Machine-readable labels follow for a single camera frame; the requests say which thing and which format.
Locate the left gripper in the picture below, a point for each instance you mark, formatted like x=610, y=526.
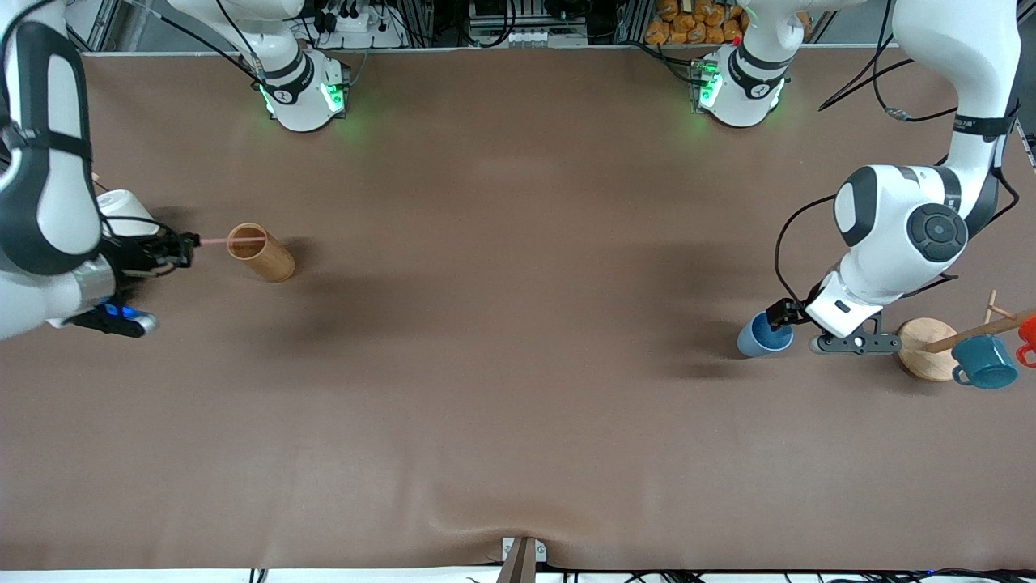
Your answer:
x=783, y=312

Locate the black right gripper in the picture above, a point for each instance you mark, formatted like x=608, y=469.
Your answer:
x=135, y=257

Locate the pink straw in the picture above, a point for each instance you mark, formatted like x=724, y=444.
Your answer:
x=222, y=240

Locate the light blue plastic cup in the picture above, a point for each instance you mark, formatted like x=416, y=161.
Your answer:
x=754, y=344

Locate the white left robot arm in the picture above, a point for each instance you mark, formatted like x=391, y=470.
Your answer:
x=898, y=219

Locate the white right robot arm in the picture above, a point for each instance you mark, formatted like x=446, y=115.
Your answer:
x=44, y=162

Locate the white cup plain bottom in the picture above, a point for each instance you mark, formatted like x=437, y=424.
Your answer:
x=121, y=209

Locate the brown bamboo holder cup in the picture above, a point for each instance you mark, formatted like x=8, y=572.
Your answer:
x=273, y=261

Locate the wooden rack dowel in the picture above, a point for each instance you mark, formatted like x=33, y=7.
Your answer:
x=99, y=180

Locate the wooden mug tree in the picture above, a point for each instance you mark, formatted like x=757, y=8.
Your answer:
x=923, y=348

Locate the teal enamel mug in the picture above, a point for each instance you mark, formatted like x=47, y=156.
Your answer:
x=983, y=363

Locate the red mug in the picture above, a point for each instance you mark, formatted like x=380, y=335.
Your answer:
x=1029, y=332

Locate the white power strip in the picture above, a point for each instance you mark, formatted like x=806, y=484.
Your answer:
x=352, y=23

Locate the brown table cover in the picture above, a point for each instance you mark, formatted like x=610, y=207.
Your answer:
x=518, y=421

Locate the bag of orange buns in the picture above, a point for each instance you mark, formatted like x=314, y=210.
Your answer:
x=688, y=20

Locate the white terminal block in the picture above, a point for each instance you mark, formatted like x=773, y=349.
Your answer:
x=526, y=37

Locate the aluminium frame profile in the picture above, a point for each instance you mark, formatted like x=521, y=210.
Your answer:
x=101, y=24

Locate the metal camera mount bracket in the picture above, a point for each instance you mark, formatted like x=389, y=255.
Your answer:
x=520, y=560

